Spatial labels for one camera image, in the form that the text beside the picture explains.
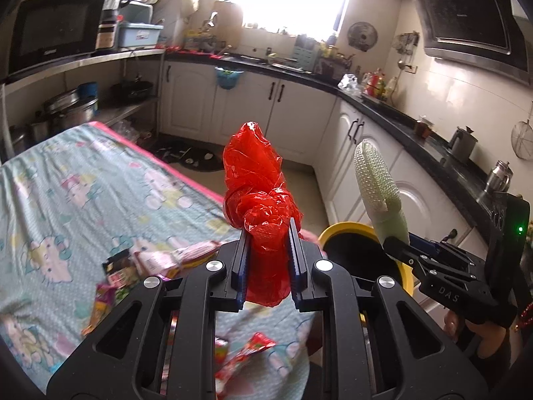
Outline red plastic bag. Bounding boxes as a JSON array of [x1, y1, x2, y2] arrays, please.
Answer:
[[223, 122, 302, 307]]

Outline yellow rimmed black trash bin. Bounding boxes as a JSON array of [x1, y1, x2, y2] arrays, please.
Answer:
[[319, 221, 414, 295]]

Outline black kitchen countertop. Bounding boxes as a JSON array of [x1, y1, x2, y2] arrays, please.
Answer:
[[165, 52, 492, 242]]

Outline white kitchen cabinets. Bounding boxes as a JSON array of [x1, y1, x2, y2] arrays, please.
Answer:
[[159, 61, 488, 256]]

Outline second operator hand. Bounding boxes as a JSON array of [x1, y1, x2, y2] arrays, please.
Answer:
[[444, 311, 508, 358]]

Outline red foil snack wrapper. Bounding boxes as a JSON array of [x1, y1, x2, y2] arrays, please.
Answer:
[[214, 332, 276, 399]]

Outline pink yellow snack packet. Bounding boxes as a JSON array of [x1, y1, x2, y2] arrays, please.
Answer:
[[133, 240, 221, 280]]

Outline steel kettle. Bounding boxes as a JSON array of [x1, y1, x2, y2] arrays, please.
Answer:
[[485, 160, 513, 192]]

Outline grey metal pitcher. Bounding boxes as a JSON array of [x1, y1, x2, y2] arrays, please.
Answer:
[[448, 126, 478, 163]]

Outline brown glass jar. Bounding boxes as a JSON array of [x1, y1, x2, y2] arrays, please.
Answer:
[[414, 116, 434, 140]]

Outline green snack packet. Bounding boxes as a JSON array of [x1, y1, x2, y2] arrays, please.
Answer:
[[102, 249, 139, 289]]

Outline black floor mat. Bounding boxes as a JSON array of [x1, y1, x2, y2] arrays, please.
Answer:
[[151, 140, 224, 172]]

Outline purple foil candy wrapper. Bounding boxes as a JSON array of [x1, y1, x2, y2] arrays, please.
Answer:
[[81, 284, 117, 338]]

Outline red condiment bottles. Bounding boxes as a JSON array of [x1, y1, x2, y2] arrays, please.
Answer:
[[362, 68, 385, 99]]

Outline Hello Kitty patterned tablecloth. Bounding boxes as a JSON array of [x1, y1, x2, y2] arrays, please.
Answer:
[[0, 121, 323, 400]]

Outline blue hanging sink basket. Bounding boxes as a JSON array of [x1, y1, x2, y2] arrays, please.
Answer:
[[215, 67, 244, 90]]

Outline metal shelf rack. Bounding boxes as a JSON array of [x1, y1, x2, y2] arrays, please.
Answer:
[[1, 49, 164, 144]]

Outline black wok pan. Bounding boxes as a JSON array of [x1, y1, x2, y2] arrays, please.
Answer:
[[111, 76, 154, 104]]

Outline black range hood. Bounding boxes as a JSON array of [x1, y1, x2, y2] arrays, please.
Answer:
[[412, 0, 532, 87]]

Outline stainless steel pot stack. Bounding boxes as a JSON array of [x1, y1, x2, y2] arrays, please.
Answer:
[[29, 89, 99, 144]]

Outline wooden cutting board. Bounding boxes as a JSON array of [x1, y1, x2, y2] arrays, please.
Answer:
[[213, 1, 243, 50]]

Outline blue plastic storage box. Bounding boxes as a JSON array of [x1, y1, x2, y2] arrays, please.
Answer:
[[118, 22, 164, 49]]

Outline black microwave oven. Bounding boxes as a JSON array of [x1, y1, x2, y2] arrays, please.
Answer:
[[8, 0, 105, 74]]

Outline wall ventilation fan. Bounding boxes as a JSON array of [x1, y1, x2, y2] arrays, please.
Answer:
[[347, 22, 378, 52]]

